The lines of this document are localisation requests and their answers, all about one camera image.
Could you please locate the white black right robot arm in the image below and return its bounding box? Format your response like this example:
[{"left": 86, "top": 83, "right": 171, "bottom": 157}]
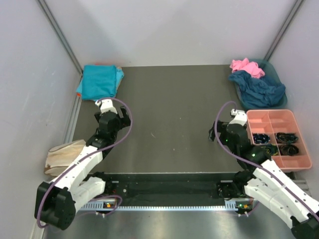
[{"left": 209, "top": 120, "right": 319, "bottom": 239}]

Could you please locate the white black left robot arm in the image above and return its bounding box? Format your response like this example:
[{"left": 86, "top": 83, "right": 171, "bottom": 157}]
[{"left": 34, "top": 100, "right": 133, "bottom": 230}]

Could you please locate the pink compartment tray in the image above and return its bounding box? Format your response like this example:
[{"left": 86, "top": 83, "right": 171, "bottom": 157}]
[{"left": 247, "top": 109, "right": 312, "bottom": 172}]

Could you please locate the navy blue t shirt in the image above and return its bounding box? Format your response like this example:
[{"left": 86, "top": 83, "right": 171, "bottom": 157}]
[{"left": 228, "top": 70, "right": 286, "bottom": 110}]

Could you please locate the beige cloth bag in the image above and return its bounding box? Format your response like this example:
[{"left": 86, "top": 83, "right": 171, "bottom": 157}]
[{"left": 44, "top": 139, "right": 86, "bottom": 177}]

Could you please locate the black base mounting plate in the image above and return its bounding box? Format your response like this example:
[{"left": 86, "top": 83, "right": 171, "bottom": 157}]
[{"left": 92, "top": 172, "right": 253, "bottom": 208}]

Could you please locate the pink t shirt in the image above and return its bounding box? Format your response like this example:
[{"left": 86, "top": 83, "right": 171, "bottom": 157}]
[{"left": 230, "top": 58, "right": 265, "bottom": 79}]

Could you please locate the teal plastic basket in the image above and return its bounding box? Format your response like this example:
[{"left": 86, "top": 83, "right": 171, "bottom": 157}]
[{"left": 235, "top": 58, "right": 287, "bottom": 110}]

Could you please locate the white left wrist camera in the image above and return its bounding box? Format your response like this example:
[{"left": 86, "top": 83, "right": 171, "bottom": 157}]
[{"left": 95, "top": 99, "right": 118, "bottom": 114}]

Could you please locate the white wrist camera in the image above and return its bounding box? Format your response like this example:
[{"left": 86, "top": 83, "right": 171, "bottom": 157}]
[
  {"left": 95, "top": 99, "right": 118, "bottom": 114},
  {"left": 229, "top": 109, "right": 247, "bottom": 126}
]

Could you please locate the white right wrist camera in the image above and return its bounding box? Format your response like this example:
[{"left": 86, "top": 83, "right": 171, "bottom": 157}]
[{"left": 229, "top": 109, "right": 247, "bottom": 126}]

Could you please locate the blue black cable bundle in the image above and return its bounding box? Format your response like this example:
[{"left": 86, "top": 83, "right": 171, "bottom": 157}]
[{"left": 252, "top": 133, "right": 271, "bottom": 144}]

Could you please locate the yellow green cable bundle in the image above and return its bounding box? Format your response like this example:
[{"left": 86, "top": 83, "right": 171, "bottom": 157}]
[{"left": 261, "top": 144, "right": 279, "bottom": 156}]

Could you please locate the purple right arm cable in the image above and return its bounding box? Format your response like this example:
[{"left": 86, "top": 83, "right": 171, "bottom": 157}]
[{"left": 214, "top": 101, "right": 319, "bottom": 222}]

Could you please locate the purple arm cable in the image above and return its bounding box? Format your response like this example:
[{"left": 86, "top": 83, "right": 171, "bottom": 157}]
[
  {"left": 36, "top": 97, "right": 133, "bottom": 228},
  {"left": 214, "top": 101, "right": 319, "bottom": 222}
]

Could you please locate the white slotted cable duct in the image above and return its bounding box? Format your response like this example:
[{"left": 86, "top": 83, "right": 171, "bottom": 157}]
[{"left": 80, "top": 199, "right": 253, "bottom": 212}]

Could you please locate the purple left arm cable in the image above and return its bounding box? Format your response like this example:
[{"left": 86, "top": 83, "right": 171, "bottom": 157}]
[{"left": 36, "top": 97, "right": 133, "bottom": 228}]

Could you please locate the aluminium frame rail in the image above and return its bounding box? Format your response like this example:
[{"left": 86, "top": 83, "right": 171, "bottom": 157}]
[{"left": 36, "top": 0, "right": 83, "bottom": 76}]

